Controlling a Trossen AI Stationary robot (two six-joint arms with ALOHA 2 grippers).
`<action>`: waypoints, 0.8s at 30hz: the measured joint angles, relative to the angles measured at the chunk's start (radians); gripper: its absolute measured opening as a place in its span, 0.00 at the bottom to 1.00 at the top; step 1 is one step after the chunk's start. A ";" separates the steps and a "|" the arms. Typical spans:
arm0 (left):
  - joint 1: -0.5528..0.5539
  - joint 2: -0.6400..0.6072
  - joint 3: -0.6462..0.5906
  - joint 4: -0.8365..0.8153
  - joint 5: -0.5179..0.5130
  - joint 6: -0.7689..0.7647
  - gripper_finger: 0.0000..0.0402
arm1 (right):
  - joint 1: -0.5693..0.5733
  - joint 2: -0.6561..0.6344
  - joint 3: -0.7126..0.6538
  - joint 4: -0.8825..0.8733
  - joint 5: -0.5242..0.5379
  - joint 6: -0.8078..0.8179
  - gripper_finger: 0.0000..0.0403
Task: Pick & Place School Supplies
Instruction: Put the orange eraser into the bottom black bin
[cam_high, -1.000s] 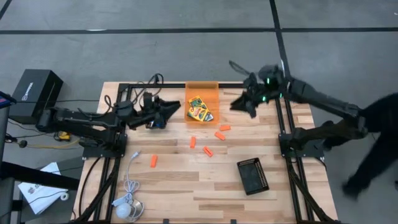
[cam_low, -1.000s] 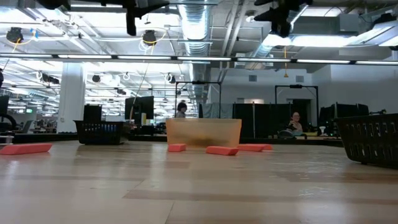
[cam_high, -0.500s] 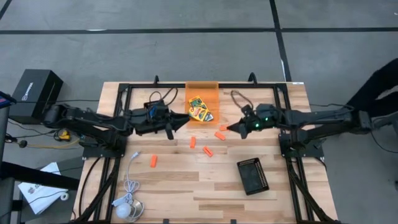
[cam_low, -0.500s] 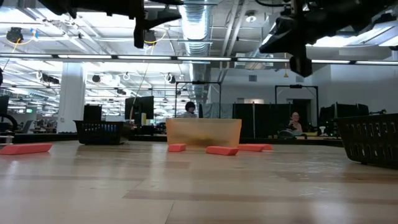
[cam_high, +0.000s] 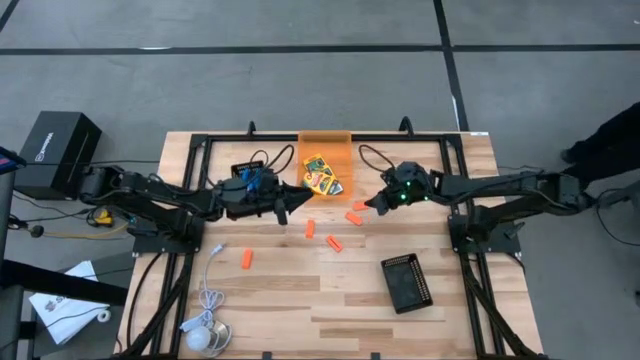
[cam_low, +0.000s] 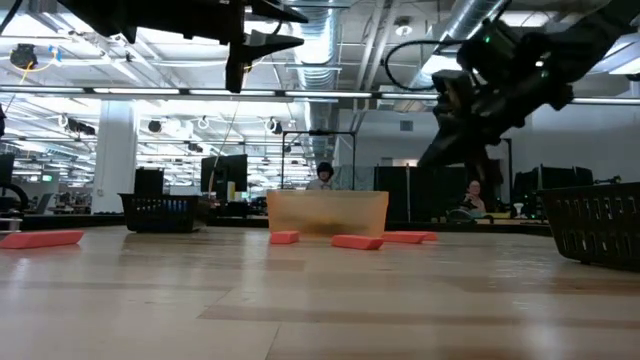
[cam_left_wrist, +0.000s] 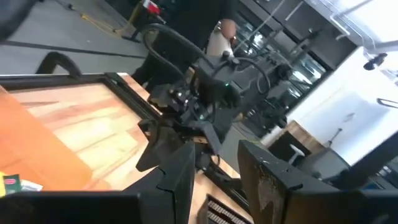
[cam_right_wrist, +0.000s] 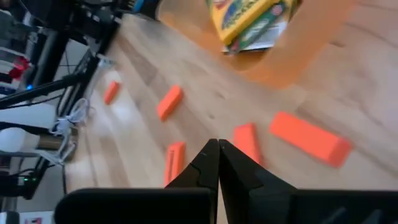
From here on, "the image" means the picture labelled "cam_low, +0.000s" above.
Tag silver ventilation duct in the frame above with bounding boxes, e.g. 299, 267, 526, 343
287, 0, 342, 91
399, 0, 506, 96

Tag black ceiling device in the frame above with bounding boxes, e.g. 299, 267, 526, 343
9, 43, 39, 70

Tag orange translucent plastic bin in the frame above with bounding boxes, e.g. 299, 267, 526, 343
265, 189, 390, 239

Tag black aluminium table frame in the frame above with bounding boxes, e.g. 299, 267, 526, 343
0, 213, 554, 237

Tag overhead LED light bar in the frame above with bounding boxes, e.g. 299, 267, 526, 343
0, 84, 640, 106

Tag black metal frame stand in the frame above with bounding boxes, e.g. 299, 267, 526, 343
499, 137, 514, 201
281, 129, 357, 191

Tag person with dark head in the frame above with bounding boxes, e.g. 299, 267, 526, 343
305, 161, 335, 191

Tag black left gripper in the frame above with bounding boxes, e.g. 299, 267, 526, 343
219, 0, 309, 94

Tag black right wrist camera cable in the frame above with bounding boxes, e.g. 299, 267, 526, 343
383, 38, 466, 93

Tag white building pillar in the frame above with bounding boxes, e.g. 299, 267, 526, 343
91, 99, 139, 215

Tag black robot workstation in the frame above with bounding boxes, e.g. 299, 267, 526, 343
512, 164, 596, 219

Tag black chair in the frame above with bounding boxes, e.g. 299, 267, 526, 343
0, 152, 27, 214

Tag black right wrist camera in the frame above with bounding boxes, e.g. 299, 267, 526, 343
432, 68, 476, 109

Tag seated person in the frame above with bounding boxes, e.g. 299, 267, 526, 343
460, 179, 487, 214

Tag black plastic slotted basket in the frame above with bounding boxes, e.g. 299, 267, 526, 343
118, 192, 201, 234
537, 182, 640, 274

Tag black partition panels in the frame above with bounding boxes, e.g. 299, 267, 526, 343
374, 164, 501, 224

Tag large black monitor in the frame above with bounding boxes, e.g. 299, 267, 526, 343
200, 153, 249, 201

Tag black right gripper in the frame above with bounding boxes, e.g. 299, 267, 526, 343
417, 69, 529, 200

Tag small black monitor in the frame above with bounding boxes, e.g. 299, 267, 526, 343
133, 167, 165, 196

